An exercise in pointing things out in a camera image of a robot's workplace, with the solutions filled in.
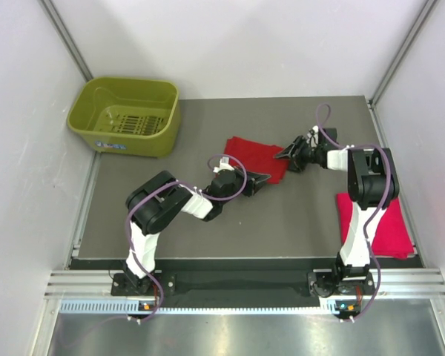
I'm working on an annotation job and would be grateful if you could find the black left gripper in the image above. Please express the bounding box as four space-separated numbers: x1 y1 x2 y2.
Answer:
220 165 271 205

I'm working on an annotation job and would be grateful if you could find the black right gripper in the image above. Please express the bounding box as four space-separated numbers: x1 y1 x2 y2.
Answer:
274 136 323 173

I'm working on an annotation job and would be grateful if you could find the red t shirt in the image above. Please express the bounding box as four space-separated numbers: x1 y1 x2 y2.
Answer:
224 136 289 185

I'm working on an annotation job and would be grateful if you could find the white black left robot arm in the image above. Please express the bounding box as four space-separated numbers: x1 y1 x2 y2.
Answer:
111 155 271 297

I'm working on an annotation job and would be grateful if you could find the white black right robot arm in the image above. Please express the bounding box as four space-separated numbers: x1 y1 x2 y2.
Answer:
274 126 399 298

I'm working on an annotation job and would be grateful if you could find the folded pink t shirt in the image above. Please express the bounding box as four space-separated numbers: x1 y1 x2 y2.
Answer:
336 192 415 260

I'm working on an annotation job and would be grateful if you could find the olive green plastic basket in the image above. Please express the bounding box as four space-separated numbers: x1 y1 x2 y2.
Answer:
67 76 181 158

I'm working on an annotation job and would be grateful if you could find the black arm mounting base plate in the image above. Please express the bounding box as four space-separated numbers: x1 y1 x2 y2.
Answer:
70 257 374 307

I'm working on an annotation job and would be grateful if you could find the aluminium frame rail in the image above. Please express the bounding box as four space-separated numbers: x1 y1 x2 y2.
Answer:
44 268 445 299

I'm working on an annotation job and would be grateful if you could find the slotted grey cable duct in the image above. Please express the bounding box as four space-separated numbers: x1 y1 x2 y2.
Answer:
59 299 359 316

